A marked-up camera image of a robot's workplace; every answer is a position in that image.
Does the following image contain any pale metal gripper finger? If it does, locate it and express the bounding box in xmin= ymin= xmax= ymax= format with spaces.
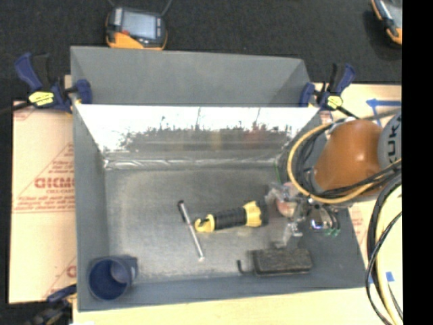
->
xmin=273 ymin=219 xmax=304 ymax=248
xmin=267 ymin=182 xmax=302 ymax=205

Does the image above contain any clear pinkish glass thing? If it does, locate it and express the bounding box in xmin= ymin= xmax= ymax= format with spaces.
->
xmin=274 ymin=195 xmax=299 ymax=218

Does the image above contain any dark green flat block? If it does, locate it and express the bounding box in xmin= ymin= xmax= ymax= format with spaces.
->
xmin=252 ymin=248 xmax=314 ymax=277

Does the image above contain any small black hex key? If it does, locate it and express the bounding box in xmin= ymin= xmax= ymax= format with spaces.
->
xmin=236 ymin=259 xmax=253 ymax=276

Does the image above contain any silver metal rod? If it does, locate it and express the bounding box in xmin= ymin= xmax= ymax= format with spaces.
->
xmin=177 ymin=200 xmax=206 ymax=262

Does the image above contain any grey metal bin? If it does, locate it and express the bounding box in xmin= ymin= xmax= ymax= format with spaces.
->
xmin=69 ymin=45 xmax=368 ymax=313

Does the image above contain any blue cup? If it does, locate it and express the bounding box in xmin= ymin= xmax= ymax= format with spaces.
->
xmin=87 ymin=255 xmax=139 ymax=301

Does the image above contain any brown cardboard board red print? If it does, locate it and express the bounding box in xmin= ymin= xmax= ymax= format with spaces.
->
xmin=7 ymin=100 xmax=78 ymax=304

